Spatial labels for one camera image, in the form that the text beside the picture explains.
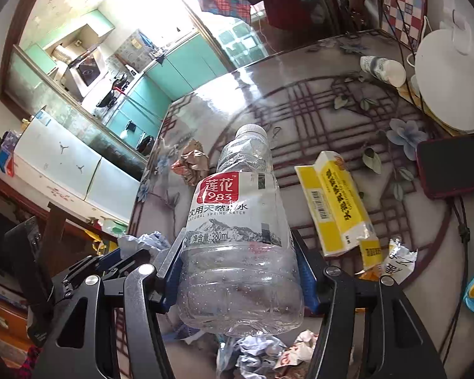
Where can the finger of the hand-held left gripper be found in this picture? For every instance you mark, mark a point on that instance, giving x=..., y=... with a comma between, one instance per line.
x=122, y=258

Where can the crumpled blue white paper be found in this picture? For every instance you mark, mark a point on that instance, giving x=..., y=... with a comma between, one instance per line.
x=146, y=241

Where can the black wok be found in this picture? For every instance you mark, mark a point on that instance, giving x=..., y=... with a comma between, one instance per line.
x=107, y=98

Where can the crumpled white printed paper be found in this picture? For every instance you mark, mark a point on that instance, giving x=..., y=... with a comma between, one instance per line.
x=397, y=262

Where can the floral printed table cover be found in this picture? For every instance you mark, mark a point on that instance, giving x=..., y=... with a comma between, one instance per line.
x=300, y=106

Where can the teal kitchen cabinets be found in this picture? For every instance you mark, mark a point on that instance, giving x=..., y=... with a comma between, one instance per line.
x=189, y=59

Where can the orange wooden cabinet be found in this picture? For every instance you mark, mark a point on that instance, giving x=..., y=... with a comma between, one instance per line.
x=4, y=316

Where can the white round appliance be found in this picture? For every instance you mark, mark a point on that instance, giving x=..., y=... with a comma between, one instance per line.
x=450, y=87

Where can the checkered seat cushion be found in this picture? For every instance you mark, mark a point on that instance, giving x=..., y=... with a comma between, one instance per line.
x=403, y=0

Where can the green wall cabinets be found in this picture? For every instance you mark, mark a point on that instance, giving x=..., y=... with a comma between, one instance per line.
x=98, y=21

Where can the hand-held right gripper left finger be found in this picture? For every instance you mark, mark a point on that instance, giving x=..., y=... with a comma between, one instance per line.
x=170, y=274

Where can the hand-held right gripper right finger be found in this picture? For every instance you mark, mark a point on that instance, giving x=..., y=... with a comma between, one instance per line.
x=306, y=278

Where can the crumpled grey white wrapper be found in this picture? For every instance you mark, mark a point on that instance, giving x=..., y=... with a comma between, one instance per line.
x=256, y=353

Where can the dark wooden chair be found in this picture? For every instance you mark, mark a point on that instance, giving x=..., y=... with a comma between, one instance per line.
x=355, y=4

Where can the white refrigerator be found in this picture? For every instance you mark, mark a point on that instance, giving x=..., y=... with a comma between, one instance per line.
x=63, y=158

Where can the smartphone in red case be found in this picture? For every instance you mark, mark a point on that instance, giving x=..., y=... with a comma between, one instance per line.
x=456, y=166

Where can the newspaper ball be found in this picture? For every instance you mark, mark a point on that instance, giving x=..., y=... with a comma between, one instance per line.
x=191, y=162

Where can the yellow white carton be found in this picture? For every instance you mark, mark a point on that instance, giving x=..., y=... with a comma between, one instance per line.
x=339, y=205

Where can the steel range hood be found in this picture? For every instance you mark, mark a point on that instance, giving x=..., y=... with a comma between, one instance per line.
x=85, y=73

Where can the small yellow box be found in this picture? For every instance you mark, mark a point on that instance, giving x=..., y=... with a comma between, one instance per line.
x=370, y=253

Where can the clear plastic water bottle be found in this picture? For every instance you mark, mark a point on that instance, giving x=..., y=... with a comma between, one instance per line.
x=237, y=244

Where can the crumpled red white paper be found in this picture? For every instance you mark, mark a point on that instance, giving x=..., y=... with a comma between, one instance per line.
x=298, y=353

